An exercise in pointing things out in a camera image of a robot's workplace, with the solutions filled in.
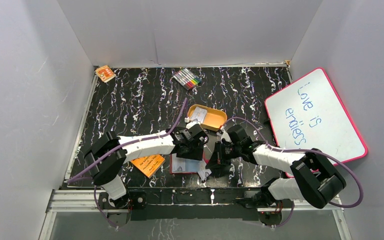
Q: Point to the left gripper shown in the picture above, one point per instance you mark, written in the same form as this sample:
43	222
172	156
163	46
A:
189	151

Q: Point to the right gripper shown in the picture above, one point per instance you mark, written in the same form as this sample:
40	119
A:
217	159

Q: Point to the white credit card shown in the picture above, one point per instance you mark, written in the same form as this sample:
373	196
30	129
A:
203	172

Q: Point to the red card holder wallet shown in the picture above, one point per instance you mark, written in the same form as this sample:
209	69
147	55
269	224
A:
179	165

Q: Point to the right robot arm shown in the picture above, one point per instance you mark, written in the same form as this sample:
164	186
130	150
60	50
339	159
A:
314	180

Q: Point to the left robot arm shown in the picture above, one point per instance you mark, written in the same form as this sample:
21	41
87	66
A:
106	157

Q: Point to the white card in tray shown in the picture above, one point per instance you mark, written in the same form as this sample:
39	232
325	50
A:
198	115

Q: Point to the small orange card box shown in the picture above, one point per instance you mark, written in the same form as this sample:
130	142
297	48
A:
105	73

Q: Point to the orange oval tray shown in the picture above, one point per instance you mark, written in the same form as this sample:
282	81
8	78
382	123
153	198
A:
214	119

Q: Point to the orange book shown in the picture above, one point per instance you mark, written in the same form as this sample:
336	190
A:
148	165

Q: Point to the pack of coloured markers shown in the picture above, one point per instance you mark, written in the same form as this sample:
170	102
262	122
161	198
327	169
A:
187	79

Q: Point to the pink framed whiteboard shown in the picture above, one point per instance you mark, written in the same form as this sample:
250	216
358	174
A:
308	114

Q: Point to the black metal base rail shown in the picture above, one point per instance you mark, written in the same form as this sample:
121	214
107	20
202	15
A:
146	203

